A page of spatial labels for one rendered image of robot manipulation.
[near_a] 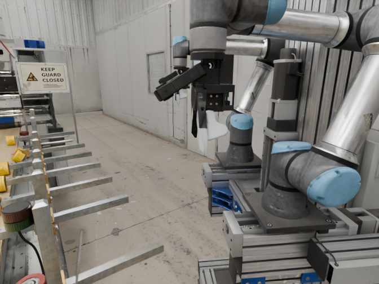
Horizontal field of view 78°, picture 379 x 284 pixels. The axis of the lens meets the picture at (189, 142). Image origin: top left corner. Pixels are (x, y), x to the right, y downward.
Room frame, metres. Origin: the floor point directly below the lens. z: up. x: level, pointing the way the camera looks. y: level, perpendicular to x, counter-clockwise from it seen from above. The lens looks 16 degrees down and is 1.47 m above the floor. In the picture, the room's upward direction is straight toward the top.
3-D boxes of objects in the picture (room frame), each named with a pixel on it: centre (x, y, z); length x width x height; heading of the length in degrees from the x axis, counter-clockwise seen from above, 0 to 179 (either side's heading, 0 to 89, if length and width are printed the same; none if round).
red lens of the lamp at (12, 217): (0.50, 0.42, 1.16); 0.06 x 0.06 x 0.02
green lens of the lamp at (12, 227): (0.50, 0.42, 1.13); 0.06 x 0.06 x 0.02
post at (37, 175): (0.74, 0.52, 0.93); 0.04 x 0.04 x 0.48; 33
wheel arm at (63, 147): (1.68, 0.98, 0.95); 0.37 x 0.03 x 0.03; 123
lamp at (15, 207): (0.51, 0.42, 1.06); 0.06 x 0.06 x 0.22; 33
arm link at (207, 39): (0.52, -0.04, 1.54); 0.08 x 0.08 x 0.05
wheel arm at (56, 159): (1.43, 0.90, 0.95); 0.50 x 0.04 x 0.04; 123
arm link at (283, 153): (0.71, -0.33, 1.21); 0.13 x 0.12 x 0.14; 13
